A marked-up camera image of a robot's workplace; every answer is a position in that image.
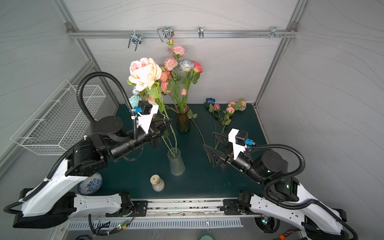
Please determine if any pink ribbed glass vase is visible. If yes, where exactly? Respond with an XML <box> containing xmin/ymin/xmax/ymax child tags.
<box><xmin>176</xmin><ymin>106</ymin><xmax>191</xmax><ymax>133</ymax></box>

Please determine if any teal white flower spray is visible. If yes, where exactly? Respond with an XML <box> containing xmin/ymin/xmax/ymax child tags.
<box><xmin>129</xmin><ymin>89</ymin><xmax>141</xmax><ymax>108</ymax></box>

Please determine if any clear ribbed glass vase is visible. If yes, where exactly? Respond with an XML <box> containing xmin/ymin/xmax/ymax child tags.
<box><xmin>167</xmin><ymin>148</ymin><xmax>186</xmax><ymax>176</ymax></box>

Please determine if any pink bud stem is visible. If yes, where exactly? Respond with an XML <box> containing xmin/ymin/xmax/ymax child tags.
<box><xmin>180</xmin><ymin>89</ymin><xmax>188</xmax><ymax>113</ymax></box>

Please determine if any pink carnation spray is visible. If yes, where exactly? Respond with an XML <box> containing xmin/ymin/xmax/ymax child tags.
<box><xmin>159</xmin><ymin>67</ymin><xmax>181</xmax><ymax>114</ymax></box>

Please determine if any large cream rose stem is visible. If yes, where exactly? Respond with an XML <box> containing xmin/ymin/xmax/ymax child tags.
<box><xmin>126</xmin><ymin>57</ymin><xmax>179</xmax><ymax>158</ymax></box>

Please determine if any white blue rose stem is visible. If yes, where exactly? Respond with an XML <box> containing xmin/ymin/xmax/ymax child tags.
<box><xmin>178</xmin><ymin>59</ymin><xmax>196</xmax><ymax>112</ymax></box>

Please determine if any tall pink peony stem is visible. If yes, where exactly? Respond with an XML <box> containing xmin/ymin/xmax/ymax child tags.
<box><xmin>162</xmin><ymin>38</ymin><xmax>185</xmax><ymax>114</ymax></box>

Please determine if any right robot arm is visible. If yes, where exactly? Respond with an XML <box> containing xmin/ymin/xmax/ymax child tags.
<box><xmin>203</xmin><ymin>129</ymin><xmax>359</xmax><ymax>240</ymax></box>

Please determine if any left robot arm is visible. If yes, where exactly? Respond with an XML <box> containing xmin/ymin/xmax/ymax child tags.
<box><xmin>4</xmin><ymin>72</ymin><xmax>172</xmax><ymax>229</ymax></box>

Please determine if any small pink rose bunch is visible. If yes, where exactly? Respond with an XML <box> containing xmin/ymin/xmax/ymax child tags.
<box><xmin>188</xmin><ymin>99</ymin><xmax>247</xmax><ymax>144</ymax></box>

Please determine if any dark blue small flower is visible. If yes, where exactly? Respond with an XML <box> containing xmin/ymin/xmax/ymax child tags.
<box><xmin>206</xmin><ymin>98</ymin><xmax>216</xmax><ymax>105</ymax></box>

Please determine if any cream capped bottle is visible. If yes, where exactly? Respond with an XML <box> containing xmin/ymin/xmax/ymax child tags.
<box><xmin>150</xmin><ymin>175</ymin><xmax>165</xmax><ymax>192</ymax></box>

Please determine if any blue white patterned plate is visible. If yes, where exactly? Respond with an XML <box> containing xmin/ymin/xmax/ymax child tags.
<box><xmin>78</xmin><ymin>173</ymin><xmax>103</xmax><ymax>196</ymax></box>

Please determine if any green round lid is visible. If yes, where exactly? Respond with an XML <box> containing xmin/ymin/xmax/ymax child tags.
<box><xmin>198</xmin><ymin>232</ymin><xmax>216</xmax><ymax>240</ymax></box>

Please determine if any metal u-bolt clamp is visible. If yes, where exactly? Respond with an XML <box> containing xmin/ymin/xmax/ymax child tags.
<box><xmin>128</xmin><ymin>32</ymin><xmax>142</xmax><ymax>51</ymax></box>

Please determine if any white vented strip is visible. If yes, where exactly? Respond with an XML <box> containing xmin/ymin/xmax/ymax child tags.
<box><xmin>66</xmin><ymin>218</ymin><xmax>244</xmax><ymax>231</ymax></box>

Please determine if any aluminium crossbar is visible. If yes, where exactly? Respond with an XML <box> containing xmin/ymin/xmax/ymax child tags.
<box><xmin>67</xmin><ymin>29</ymin><xmax>298</xmax><ymax>39</ymax></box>

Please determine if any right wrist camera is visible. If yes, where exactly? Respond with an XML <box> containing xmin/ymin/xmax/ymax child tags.
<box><xmin>228</xmin><ymin>129</ymin><xmax>256</xmax><ymax>160</ymax></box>

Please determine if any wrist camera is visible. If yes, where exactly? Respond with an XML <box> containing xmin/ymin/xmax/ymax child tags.
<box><xmin>133</xmin><ymin>100</ymin><xmax>159</xmax><ymax>134</ymax></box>
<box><xmin>228</xmin><ymin>129</ymin><xmax>256</xmax><ymax>160</ymax></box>

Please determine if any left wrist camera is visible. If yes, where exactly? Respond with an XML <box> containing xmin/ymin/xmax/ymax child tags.
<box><xmin>133</xmin><ymin>100</ymin><xmax>159</xmax><ymax>134</ymax></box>

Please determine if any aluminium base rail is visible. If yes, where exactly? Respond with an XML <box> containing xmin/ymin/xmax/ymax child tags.
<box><xmin>74</xmin><ymin>196</ymin><xmax>307</xmax><ymax>219</ymax></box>

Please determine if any white wire basket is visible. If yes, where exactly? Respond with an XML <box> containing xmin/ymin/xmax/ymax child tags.
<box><xmin>11</xmin><ymin>80</ymin><xmax>90</xmax><ymax>156</ymax></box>

